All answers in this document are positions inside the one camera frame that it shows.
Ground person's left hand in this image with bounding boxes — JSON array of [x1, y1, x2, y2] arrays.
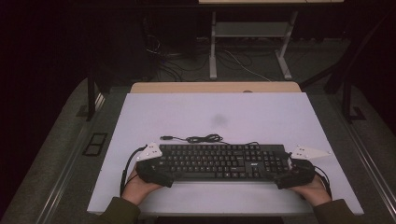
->
[[120, 166, 164, 206]]

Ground wooden table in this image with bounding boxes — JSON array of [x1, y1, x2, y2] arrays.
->
[[130, 81, 303, 93]]

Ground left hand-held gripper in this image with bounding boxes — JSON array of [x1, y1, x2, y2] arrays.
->
[[135, 142, 176, 189]]

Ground person's right hand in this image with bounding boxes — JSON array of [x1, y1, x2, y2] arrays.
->
[[288, 174, 332, 208]]

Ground black floor socket frame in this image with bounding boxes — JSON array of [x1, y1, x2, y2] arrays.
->
[[82, 133, 108, 157]]

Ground black keyboard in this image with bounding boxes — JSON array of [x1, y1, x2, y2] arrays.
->
[[155, 143, 290, 183]]

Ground white floor cable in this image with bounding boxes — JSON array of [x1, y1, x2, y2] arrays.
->
[[223, 49, 272, 82]]

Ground black metal stand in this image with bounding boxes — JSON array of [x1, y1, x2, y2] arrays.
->
[[323, 12, 396, 124]]

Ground black floor cables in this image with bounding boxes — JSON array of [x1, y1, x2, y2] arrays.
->
[[144, 34, 253, 82]]

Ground aluminium rail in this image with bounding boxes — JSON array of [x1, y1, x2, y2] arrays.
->
[[330, 92, 396, 214], [35, 124, 92, 224]]

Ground black keyboard cable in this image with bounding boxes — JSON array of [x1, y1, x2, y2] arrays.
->
[[160, 133, 260, 147]]

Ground right hand-held gripper cable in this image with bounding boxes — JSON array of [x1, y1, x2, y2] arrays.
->
[[314, 166, 332, 199]]

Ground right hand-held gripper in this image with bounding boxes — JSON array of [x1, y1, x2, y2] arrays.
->
[[275, 145, 332, 190]]

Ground white metal desk frame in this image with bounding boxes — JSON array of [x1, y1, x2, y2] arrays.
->
[[199, 0, 345, 81]]

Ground white board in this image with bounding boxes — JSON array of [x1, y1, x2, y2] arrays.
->
[[87, 91, 364, 217]]

